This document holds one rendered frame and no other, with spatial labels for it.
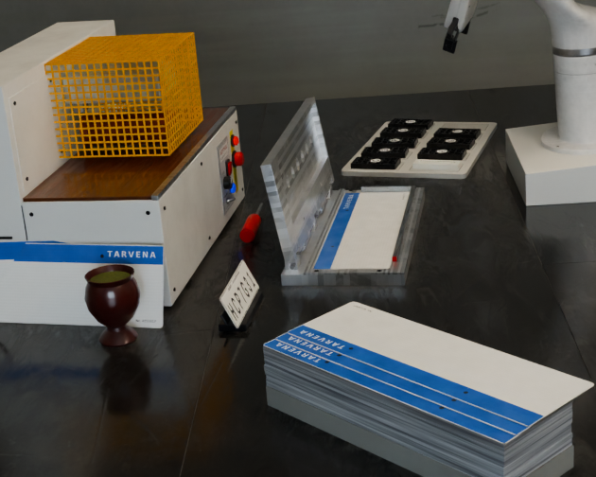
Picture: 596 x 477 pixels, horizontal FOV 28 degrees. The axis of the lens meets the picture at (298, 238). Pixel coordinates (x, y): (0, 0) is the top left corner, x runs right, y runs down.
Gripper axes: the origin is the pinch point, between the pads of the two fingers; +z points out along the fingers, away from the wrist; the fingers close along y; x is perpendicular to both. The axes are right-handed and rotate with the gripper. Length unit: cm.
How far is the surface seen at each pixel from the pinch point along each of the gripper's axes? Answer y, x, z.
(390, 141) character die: 48.7, 1.9, -3.7
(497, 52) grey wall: -105, -8, 78
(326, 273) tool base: 118, 15, -35
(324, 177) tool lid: 86, 1, -23
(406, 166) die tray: 61, 10, -10
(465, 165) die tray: 57, 21, -13
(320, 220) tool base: 96, 5, -23
